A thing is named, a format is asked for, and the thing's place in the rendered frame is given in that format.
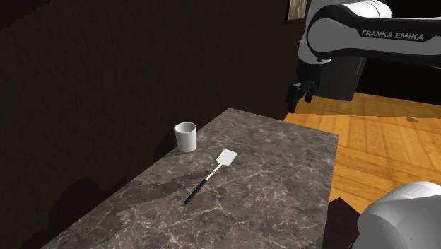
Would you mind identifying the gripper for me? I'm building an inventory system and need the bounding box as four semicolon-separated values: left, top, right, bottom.
284;61;327;115

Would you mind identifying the dark grey cabinet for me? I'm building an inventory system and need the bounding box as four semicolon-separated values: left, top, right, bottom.
316;55;368;103

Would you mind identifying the white cup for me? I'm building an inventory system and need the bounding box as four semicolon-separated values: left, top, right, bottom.
173;121;199;154

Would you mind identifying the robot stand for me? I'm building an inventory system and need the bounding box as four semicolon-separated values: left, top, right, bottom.
321;197;362;249

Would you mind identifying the framed wall picture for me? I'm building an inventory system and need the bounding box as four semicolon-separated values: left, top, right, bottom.
286;0;308;23

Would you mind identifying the spatula with black handle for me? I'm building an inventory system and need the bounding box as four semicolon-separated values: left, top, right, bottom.
184;148;238;206

